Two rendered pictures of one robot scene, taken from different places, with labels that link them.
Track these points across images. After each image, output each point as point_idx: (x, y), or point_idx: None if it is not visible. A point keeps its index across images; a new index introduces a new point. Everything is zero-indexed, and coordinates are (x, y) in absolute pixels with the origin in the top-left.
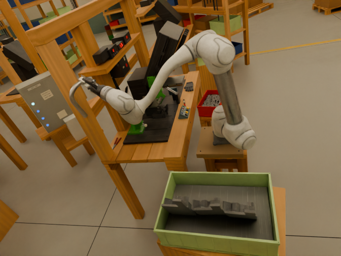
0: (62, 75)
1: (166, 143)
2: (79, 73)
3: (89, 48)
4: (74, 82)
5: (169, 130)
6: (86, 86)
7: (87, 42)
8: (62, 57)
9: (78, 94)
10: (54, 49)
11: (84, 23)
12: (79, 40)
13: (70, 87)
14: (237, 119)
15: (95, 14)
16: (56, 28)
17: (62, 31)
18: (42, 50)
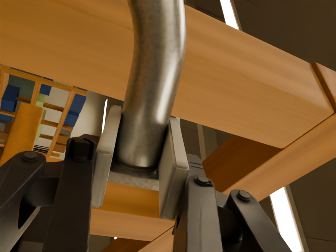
0: (195, 49)
1: None
2: (41, 117)
3: (100, 212)
4: (94, 72)
5: None
6: (110, 138)
7: (120, 216)
8: (226, 122)
9: (1, 26)
10: (283, 121)
11: (159, 233)
12: (137, 193)
13: (107, 22)
14: None
15: None
16: (280, 175)
17: (246, 183)
18: (306, 76)
